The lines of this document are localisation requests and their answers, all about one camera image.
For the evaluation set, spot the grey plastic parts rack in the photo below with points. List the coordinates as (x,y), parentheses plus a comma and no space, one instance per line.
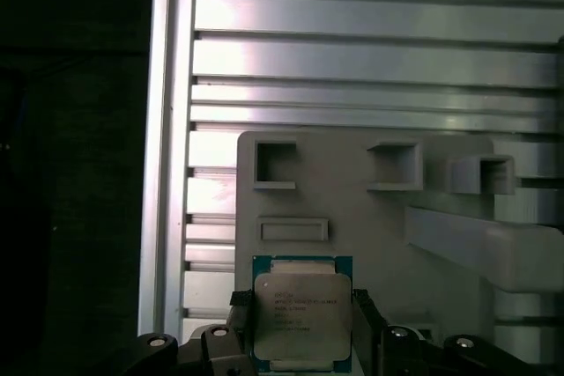
(352,226)

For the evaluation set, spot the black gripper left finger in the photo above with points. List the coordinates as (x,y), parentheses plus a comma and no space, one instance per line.
(220,358)

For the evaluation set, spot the silver CPU green edge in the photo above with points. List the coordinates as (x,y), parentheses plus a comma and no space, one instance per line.
(302,314)

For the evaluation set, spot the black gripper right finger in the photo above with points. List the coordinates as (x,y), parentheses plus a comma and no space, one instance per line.
(396,358)

